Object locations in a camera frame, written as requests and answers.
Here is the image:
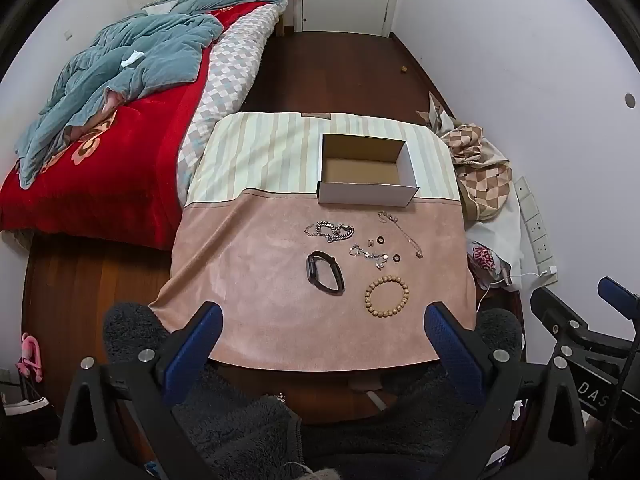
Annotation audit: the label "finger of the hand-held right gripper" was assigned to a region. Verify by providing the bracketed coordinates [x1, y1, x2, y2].
[531, 287, 621, 348]
[598, 276, 640, 333]

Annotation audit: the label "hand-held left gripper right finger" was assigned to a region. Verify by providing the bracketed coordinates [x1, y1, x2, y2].
[424, 301, 588, 480]

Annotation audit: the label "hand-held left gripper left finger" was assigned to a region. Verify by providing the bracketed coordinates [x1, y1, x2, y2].
[59, 301, 224, 480]

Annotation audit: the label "wooden bead bracelet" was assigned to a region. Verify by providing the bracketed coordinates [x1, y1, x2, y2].
[364, 274, 410, 319]

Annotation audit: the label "thin chain necklace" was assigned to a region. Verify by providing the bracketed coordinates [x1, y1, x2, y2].
[377, 211, 425, 260]

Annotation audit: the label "silver charm bracelet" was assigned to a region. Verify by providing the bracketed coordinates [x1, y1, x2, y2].
[348, 243, 393, 269]

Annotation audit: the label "black smart band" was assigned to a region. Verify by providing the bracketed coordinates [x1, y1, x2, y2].
[305, 251, 347, 296]

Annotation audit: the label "silver chain bracelet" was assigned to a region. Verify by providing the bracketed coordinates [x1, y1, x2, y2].
[304, 221, 356, 245]

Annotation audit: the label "white cardboard box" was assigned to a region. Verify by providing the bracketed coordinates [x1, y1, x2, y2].
[316, 133, 420, 207]

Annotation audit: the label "red printed plastic bag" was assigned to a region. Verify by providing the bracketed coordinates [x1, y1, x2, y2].
[466, 240, 511, 286]

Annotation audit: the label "dark grey fleece pants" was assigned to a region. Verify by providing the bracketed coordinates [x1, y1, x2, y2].
[102, 301, 523, 480]

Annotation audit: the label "pink and striped tablecloth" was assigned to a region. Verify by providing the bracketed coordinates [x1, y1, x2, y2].
[149, 111, 478, 373]

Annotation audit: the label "brown checkered cloth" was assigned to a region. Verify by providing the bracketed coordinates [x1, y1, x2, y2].
[440, 122, 515, 222]

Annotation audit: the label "red blanket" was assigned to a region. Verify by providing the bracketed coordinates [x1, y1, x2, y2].
[0, 2, 281, 251]

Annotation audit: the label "checkered paper bag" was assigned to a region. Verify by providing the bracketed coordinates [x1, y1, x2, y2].
[416, 92, 453, 133]

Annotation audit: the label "checkered bed sheet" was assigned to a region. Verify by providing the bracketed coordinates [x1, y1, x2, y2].
[176, 4, 288, 206]

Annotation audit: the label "teal quilt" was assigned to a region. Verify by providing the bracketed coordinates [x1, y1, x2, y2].
[14, 0, 292, 191]

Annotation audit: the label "white charger cable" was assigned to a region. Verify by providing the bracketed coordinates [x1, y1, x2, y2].
[475, 270, 548, 313]

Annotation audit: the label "white wall socket row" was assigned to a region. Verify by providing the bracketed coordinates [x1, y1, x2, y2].
[514, 175, 558, 276]

